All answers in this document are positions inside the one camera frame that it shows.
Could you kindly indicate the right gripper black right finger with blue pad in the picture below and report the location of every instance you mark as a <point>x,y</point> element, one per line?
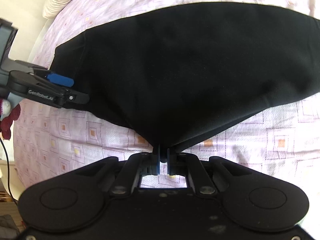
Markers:
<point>176,163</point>

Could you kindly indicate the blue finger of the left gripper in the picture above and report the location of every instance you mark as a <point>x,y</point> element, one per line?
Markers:
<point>60,80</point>

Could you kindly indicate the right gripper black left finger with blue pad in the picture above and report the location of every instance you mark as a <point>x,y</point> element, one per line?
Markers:
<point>150,164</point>

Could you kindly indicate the black pants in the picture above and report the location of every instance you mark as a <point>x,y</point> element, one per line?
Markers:
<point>180,75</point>

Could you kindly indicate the red white fuzzy sleeve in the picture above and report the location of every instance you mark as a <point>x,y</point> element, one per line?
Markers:
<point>8,116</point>

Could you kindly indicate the pink patterned bed sheet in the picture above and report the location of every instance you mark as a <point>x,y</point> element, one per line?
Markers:
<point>282,142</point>

